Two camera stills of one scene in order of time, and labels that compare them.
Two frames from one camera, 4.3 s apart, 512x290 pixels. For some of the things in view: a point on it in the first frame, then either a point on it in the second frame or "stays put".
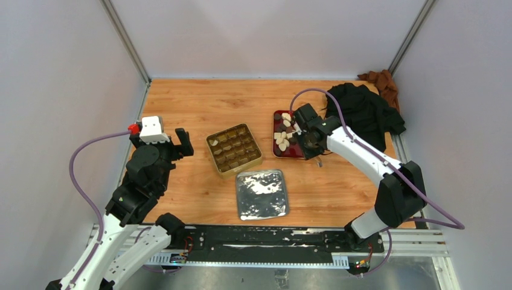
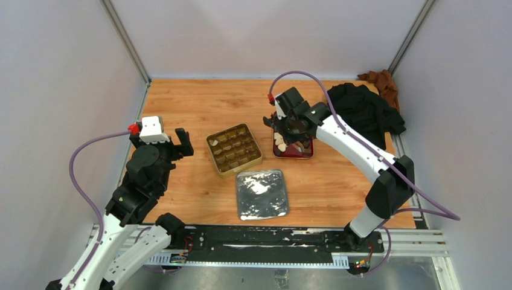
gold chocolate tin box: [235, 150] stays put
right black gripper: [310, 154] -> [287, 138]
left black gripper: [179, 150] stays put
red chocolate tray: [286, 144] stays put
